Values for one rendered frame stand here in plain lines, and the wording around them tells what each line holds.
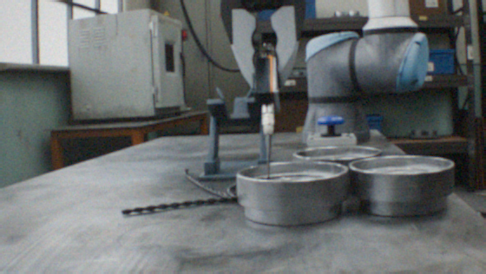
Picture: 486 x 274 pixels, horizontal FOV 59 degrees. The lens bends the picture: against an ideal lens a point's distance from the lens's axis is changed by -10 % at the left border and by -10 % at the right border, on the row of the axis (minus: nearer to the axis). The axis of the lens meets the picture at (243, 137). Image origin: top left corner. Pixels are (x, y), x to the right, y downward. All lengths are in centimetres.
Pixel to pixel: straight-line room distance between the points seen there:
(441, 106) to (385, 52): 371
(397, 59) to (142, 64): 199
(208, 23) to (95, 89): 183
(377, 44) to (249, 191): 59
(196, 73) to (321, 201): 403
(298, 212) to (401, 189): 9
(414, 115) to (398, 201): 416
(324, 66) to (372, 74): 11
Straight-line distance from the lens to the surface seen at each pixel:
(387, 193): 42
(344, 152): 61
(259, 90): 50
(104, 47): 285
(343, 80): 98
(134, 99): 275
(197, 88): 440
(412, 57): 93
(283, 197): 40
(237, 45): 53
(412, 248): 35
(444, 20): 407
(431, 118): 462
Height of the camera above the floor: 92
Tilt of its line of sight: 5 degrees down
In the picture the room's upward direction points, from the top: 3 degrees counter-clockwise
